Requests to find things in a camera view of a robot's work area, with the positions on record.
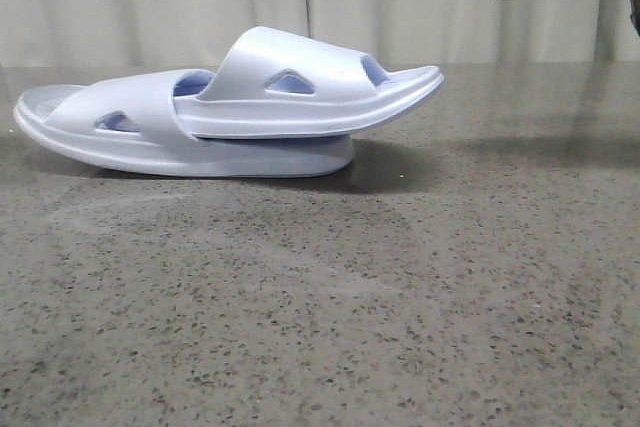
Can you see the light blue slipper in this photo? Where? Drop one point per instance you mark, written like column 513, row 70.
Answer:
column 131, row 124
column 275, row 84

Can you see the beige curtain backdrop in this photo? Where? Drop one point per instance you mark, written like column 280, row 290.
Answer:
column 42, row 33

